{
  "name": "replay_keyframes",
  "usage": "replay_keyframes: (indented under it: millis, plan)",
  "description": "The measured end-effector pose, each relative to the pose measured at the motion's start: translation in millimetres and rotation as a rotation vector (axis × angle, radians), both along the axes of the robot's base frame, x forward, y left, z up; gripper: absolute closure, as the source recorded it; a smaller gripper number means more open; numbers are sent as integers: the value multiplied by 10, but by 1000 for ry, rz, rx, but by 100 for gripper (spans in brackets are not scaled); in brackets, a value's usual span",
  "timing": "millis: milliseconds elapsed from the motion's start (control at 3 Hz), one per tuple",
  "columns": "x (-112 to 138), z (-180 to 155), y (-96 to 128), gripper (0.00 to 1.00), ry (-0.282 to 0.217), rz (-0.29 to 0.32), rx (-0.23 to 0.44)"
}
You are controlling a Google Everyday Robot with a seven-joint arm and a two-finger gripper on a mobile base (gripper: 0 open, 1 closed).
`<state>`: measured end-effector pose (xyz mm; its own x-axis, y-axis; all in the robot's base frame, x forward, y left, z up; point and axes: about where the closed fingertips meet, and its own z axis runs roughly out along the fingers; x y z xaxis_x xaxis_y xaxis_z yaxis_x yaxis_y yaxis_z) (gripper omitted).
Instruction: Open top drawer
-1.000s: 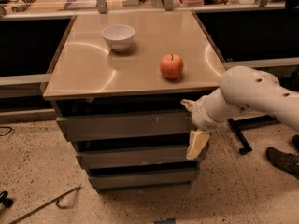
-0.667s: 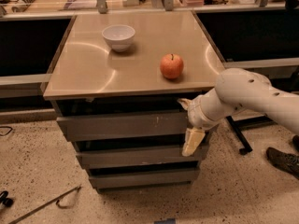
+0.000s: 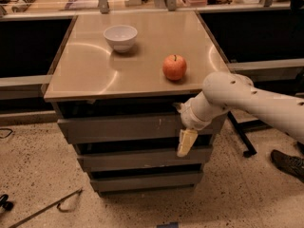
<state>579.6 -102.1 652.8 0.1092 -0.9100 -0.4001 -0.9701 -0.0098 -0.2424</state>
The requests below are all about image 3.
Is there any grey top drawer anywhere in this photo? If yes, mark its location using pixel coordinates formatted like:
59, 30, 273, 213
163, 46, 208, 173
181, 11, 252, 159
57, 111, 228, 144

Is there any grey side rail right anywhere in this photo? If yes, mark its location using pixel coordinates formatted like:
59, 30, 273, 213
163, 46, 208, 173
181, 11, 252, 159
227, 59, 304, 82

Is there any red apple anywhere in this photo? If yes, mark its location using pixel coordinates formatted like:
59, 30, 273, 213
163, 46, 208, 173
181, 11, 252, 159
162, 54, 187, 81

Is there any black cable on floor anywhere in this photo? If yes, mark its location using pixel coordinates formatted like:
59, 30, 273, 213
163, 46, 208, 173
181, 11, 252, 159
0, 128, 14, 140

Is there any grey side rail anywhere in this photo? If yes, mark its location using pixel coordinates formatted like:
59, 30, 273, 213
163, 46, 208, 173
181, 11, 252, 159
0, 75, 51, 100
227, 59, 304, 82

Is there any grey drawer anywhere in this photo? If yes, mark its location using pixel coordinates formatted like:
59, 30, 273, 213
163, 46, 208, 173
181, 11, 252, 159
78, 145, 213, 172
90, 171, 203, 193
57, 111, 228, 144

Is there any metal rod on floor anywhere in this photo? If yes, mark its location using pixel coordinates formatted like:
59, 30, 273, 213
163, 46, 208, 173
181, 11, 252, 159
9, 188, 83, 228

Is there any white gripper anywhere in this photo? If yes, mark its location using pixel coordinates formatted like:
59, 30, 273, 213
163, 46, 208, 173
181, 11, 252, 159
173, 99, 211, 157

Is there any grey bottom drawer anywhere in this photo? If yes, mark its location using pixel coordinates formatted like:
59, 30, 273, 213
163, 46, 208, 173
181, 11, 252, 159
90, 171, 203, 193

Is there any grey middle drawer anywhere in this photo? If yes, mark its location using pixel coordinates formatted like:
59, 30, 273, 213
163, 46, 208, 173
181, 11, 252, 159
78, 145, 213, 172

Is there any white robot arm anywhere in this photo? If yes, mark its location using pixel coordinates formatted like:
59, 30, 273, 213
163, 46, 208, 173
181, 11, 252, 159
177, 71, 304, 157

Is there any white ceramic bowl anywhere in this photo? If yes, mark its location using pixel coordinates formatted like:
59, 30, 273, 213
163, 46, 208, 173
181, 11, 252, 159
104, 25, 138, 52

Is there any dark shoe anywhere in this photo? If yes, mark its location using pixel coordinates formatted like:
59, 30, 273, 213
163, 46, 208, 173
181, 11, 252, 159
271, 150, 304, 182

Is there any grey drawer cabinet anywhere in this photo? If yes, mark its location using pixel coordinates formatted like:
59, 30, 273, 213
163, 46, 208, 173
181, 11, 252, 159
43, 10, 239, 198

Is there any black object floor left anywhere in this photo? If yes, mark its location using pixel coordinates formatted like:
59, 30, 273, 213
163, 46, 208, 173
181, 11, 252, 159
0, 194, 13, 211

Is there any grey side rail left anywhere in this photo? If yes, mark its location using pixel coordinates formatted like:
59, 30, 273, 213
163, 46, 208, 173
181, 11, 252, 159
0, 75, 51, 100

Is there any black table leg stand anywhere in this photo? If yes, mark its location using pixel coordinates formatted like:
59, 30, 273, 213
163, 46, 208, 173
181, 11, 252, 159
227, 112, 269, 158

